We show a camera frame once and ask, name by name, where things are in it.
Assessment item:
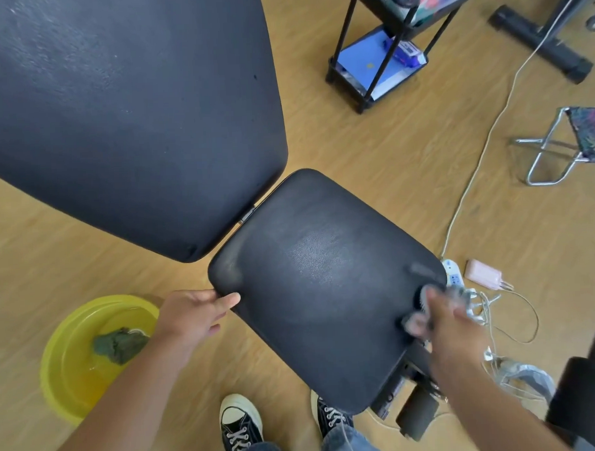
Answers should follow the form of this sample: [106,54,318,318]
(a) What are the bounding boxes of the thin white charger cable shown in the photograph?
[492,282,541,347]

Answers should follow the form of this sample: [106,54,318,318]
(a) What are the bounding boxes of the black bench seat pad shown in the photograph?
[204,164,453,421]

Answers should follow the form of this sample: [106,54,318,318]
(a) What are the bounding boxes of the person's left hand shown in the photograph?
[151,287,243,360]

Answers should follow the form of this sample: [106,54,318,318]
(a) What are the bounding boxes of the large black bench backrest pad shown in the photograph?
[0,0,293,270]

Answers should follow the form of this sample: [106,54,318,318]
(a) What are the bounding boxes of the yellow plastic basin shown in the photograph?
[37,293,165,428]

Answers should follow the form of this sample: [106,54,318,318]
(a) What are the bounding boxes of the tangle of white cables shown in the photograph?
[459,286,505,376]

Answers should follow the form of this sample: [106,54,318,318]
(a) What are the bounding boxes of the green wet cloth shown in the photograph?
[92,326,152,366]

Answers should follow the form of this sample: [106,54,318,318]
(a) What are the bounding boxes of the folding stool with patterned seat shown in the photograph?
[510,105,595,188]

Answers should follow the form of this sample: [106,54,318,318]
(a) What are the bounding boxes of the person's right hand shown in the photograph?
[402,283,490,371]

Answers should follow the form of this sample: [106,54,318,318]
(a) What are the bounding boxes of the blue paper sheet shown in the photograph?
[335,26,428,102]

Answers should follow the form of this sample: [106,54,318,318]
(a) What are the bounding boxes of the person's right forearm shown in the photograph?
[431,342,576,451]

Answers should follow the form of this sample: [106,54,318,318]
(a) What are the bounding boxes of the blue denim jeans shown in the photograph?
[231,421,386,451]

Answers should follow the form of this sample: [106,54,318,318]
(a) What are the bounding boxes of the black metal stand base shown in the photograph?
[487,0,595,88]

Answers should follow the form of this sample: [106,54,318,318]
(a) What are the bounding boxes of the person's left forearm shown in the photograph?
[36,331,195,451]

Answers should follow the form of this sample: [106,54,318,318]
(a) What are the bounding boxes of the black scrub brush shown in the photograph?
[407,261,450,314]

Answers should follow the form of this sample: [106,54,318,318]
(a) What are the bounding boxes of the black padded chair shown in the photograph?
[541,303,595,451]

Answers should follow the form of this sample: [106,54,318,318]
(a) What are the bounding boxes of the black metal shelf cart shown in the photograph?
[322,0,494,116]

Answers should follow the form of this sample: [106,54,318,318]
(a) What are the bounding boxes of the clear plastic bag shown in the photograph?
[491,354,559,408]

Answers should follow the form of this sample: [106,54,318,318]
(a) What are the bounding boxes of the long white power cable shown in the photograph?
[431,0,595,261]

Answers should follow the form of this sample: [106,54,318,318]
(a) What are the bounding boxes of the blue and white box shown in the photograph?
[382,34,428,69]

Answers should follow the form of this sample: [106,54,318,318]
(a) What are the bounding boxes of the white power strip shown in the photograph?
[440,258,466,293]

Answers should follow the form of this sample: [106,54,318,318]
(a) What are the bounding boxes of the pink charger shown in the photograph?
[463,258,506,293]

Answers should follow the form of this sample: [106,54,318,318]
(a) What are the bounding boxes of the black canvas sneaker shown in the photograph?
[310,388,355,440]
[219,393,265,451]

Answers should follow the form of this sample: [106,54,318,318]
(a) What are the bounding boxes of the black metal bench frame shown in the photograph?
[367,338,450,445]

